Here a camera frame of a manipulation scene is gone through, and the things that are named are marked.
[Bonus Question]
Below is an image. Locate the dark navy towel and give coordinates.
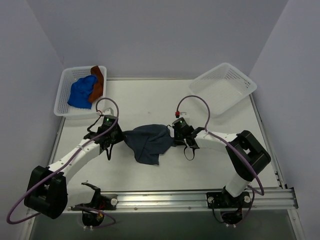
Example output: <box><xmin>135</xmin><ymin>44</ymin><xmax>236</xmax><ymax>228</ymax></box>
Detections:
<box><xmin>123</xmin><ymin>124</ymin><xmax>174</xmax><ymax>166</ymax></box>

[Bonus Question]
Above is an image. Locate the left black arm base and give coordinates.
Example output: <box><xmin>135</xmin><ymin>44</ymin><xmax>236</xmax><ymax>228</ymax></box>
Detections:
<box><xmin>67</xmin><ymin>182</ymin><xmax>118</xmax><ymax>230</ymax></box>

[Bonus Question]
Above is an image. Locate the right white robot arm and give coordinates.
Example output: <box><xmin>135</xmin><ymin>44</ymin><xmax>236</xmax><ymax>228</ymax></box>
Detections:
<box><xmin>172</xmin><ymin>117</ymin><xmax>271</xmax><ymax>198</ymax></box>

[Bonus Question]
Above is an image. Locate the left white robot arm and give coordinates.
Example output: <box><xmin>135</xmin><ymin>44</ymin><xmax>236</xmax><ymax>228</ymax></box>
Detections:
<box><xmin>23</xmin><ymin>115</ymin><xmax>124</xmax><ymax>219</ymax></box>

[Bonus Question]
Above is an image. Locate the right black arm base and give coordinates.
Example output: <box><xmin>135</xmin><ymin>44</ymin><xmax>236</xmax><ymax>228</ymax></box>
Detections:
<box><xmin>206</xmin><ymin>189</ymin><xmax>255</xmax><ymax>228</ymax></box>

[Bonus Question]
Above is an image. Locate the brown towel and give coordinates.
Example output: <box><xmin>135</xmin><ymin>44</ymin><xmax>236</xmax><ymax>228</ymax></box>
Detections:
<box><xmin>88</xmin><ymin>65</ymin><xmax>104</xmax><ymax>103</ymax></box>

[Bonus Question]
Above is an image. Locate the bright blue towel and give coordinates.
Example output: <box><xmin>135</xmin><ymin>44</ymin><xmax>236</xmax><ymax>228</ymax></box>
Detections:
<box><xmin>67</xmin><ymin>75</ymin><xmax>98</xmax><ymax>109</ymax></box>

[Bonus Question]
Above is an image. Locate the left white plastic basket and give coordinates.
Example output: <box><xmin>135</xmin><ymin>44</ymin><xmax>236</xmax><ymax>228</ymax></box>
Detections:
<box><xmin>53</xmin><ymin>65</ymin><xmax>107</xmax><ymax>119</ymax></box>

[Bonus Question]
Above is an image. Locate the white plastic basket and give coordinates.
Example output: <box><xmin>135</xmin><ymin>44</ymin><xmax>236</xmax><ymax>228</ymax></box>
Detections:
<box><xmin>188</xmin><ymin>62</ymin><xmax>257</xmax><ymax>118</ymax></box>
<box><xmin>53</xmin><ymin>65</ymin><xmax>107</xmax><ymax>119</ymax></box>

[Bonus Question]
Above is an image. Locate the right white plastic basket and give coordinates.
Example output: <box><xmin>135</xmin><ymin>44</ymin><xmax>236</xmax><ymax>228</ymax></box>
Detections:
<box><xmin>188</xmin><ymin>62</ymin><xmax>257</xmax><ymax>118</ymax></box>

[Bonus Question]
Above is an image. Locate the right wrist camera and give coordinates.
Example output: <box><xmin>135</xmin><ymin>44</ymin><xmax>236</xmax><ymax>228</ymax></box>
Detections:
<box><xmin>174</xmin><ymin>110</ymin><xmax>190</xmax><ymax>122</ymax></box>

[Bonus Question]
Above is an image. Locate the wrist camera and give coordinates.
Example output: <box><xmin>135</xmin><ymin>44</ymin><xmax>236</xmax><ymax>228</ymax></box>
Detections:
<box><xmin>96</xmin><ymin>107</ymin><xmax>117</xmax><ymax>119</ymax></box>
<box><xmin>174</xmin><ymin>110</ymin><xmax>190</xmax><ymax>122</ymax></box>

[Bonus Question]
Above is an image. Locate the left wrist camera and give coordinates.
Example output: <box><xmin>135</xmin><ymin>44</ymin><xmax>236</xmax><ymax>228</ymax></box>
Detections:
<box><xmin>96</xmin><ymin>107</ymin><xmax>117</xmax><ymax>119</ymax></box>

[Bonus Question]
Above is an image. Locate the aluminium front rail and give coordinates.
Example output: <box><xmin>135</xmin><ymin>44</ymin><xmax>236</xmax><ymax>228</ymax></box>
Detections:
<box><xmin>26</xmin><ymin>188</ymin><xmax>298</xmax><ymax>215</ymax></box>

